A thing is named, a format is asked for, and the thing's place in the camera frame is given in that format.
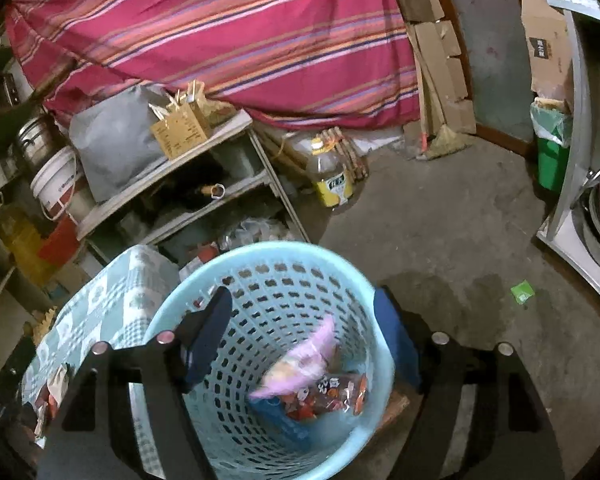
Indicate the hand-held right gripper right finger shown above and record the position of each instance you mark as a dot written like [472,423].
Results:
[395,335]

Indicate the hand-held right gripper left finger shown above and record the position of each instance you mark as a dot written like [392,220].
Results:
[210,340]

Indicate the orange red snack packet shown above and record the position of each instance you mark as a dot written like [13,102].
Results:
[340,390]

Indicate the light blue plastic basket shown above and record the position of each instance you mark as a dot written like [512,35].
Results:
[280,285]

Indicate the pink snack packet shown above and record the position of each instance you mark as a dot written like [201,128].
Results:
[300,360]

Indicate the blue plastic bag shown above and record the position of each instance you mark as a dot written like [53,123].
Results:
[280,415]

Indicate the green trash bin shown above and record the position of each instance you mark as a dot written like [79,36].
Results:
[550,165]

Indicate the green checked tablecloth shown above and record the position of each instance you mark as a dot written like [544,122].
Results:
[105,300]

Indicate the clear plastic bags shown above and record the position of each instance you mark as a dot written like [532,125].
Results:
[255,232]

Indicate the green paper scrap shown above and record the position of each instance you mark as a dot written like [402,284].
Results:
[522,293]

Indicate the yellow egg tray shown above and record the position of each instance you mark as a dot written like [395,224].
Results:
[44,327]

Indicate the cooking oil bottle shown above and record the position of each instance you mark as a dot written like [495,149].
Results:
[330,180]

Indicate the red plastic basin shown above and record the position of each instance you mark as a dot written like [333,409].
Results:
[60,242]

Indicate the bundle of wooden sticks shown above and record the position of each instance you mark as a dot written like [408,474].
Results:
[352,155]

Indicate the straw broom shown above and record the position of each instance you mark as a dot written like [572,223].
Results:
[447,142]

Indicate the yellow plastic jug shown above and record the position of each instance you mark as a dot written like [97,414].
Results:
[25,250]

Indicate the yellow box with sticks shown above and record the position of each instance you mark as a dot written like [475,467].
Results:
[177,132]

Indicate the grey cushion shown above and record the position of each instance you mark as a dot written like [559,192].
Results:
[115,150]

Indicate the white plastic bucket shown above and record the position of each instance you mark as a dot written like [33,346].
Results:
[57,180]

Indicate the metal cooking pot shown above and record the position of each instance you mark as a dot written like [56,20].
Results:
[37,142]

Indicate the flattened cardboard pieces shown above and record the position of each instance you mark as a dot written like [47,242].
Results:
[435,60]

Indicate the red striped cloth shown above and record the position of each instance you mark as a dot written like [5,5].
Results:
[205,25]

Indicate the cardboard box with black label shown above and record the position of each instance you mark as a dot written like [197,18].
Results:
[545,25]

